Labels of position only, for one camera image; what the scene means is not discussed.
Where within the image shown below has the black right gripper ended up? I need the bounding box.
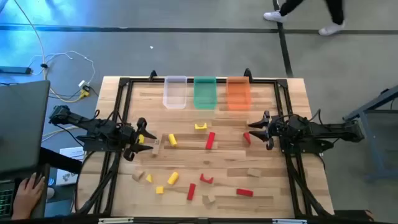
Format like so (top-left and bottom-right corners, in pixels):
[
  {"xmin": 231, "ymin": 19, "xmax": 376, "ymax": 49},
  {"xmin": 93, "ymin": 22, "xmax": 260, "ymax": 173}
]
[{"xmin": 248, "ymin": 110, "xmax": 289, "ymax": 151}]

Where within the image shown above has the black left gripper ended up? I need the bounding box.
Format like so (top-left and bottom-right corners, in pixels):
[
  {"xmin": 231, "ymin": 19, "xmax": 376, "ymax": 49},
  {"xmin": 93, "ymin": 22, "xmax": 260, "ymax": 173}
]
[{"xmin": 119, "ymin": 117, "xmax": 157, "ymax": 162}]

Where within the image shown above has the long natural wood block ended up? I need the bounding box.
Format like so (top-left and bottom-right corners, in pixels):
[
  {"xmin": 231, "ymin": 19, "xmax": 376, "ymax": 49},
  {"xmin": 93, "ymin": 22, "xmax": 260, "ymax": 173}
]
[{"xmin": 151, "ymin": 139, "xmax": 165, "ymax": 157}]

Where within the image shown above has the long red block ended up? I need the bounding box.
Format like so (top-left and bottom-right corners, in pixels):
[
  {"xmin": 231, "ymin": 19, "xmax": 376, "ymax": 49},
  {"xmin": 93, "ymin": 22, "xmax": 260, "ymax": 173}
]
[
  {"xmin": 186, "ymin": 182, "xmax": 197, "ymax": 201},
  {"xmin": 205, "ymin": 131, "xmax": 216, "ymax": 151}
]

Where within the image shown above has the red arch block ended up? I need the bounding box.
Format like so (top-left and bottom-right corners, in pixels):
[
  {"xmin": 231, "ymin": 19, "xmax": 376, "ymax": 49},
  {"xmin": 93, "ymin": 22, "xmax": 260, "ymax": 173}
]
[{"xmin": 199, "ymin": 173, "xmax": 215, "ymax": 185}]

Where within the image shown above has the orange plastic bin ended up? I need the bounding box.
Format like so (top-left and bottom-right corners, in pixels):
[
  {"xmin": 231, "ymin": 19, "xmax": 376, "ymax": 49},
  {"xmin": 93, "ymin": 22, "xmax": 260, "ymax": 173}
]
[{"xmin": 226, "ymin": 76, "xmax": 252, "ymax": 111}]

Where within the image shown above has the clear plastic bin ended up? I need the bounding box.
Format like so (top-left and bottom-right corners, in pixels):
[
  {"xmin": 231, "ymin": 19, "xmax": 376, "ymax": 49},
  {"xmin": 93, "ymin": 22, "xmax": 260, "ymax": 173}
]
[{"xmin": 162, "ymin": 75, "xmax": 188, "ymax": 110}]

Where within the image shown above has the green plastic bin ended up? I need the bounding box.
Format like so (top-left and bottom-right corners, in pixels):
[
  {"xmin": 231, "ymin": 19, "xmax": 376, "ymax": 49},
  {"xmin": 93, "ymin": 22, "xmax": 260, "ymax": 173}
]
[{"xmin": 193, "ymin": 76, "xmax": 218, "ymax": 110}]

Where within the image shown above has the black metal bar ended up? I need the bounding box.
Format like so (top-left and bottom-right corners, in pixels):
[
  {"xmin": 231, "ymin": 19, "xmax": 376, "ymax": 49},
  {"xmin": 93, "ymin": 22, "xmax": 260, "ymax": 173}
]
[{"xmin": 39, "ymin": 146, "xmax": 83, "ymax": 175}]

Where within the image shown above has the white cardboard box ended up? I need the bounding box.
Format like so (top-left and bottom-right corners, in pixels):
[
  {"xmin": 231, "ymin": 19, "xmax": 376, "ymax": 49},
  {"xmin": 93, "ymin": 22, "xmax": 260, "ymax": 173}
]
[{"xmin": 55, "ymin": 146, "xmax": 85, "ymax": 187}]

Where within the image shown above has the blue gray metal table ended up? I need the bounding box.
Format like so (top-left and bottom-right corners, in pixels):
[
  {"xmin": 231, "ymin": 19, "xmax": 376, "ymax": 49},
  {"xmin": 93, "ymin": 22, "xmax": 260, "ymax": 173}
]
[{"xmin": 341, "ymin": 84, "xmax": 398, "ymax": 182}]

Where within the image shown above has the person's foot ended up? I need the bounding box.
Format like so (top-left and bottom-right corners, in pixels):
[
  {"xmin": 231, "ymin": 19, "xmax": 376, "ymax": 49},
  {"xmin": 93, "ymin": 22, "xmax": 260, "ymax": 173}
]
[
  {"xmin": 262, "ymin": 11, "xmax": 285, "ymax": 23},
  {"xmin": 318, "ymin": 21, "xmax": 346, "ymax": 37}
]

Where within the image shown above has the dark gray desk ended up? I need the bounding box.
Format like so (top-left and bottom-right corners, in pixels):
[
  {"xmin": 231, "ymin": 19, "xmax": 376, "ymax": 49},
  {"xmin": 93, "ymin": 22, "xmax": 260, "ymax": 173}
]
[{"xmin": 0, "ymin": 163, "xmax": 51, "ymax": 220}]

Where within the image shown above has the person's hand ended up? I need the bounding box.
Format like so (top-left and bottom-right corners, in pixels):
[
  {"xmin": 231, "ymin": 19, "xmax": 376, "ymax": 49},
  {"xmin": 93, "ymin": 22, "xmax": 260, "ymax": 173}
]
[{"xmin": 11, "ymin": 172, "xmax": 46, "ymax": 220}]

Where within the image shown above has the person's leg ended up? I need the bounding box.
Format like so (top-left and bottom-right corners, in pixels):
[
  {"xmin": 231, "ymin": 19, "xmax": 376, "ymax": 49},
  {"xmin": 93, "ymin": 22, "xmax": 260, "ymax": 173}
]
[
  {"xmin": 325, "ymin": 0, "xmax": 345, "ymax": 26},
  {"xmin": 279, "ymin": 0, "xmax": 304, "ymax": 17}
]

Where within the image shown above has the black power strip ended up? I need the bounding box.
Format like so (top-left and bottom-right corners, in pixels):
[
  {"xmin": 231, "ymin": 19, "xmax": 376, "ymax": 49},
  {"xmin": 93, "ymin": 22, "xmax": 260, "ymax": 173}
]
[{"xmin": 0, "ymin": 65, "xmax": 33, "ymax": 75}]

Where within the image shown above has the backlit keyboard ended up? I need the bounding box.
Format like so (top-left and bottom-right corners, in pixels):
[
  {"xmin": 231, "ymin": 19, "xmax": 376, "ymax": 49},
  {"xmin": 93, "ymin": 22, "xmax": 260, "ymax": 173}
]
[{"xmin": 0, "ymin": 179, "xmax": 16, "ymax": 218}]

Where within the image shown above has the black aluminium table frame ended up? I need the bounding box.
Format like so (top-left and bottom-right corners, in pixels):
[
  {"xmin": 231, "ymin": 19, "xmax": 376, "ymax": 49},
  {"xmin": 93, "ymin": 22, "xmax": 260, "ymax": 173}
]
[{"xmin": 74, "ymin": 76, "xmax": 333, "ymax": 218}]

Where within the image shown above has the short cream cable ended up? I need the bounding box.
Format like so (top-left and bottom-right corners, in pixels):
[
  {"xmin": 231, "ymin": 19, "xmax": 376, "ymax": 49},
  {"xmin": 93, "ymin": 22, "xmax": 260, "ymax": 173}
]
[{"xmin": 42, "ymin": 125, "xmax": 81, "ymax": 139}]

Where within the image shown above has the silver metal bracket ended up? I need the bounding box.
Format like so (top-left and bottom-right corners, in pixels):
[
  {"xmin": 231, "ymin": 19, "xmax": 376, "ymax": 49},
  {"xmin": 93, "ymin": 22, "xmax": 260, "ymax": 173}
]
[
  {"xmin": 98, "ymin": 217, "xmax": 134, "ymax": 224},
  {"xmin": 272, "ymin": 218, "xmax": 308, "ymax": 224}
]

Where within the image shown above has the thin white cable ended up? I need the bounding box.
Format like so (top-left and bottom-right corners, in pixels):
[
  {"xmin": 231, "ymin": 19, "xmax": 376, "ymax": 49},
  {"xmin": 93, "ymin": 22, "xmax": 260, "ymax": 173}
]
[{"xmin": 27, "ymin": 50, "xmax": 96, "ymax": 86}]

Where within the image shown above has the long cream cable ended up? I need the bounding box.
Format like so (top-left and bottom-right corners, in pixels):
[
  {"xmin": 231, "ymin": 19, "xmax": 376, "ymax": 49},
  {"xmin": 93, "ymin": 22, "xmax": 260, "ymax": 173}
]
[{"xmin": 12, "ymin": 0, "xmax": 85, "ymax": 103}]

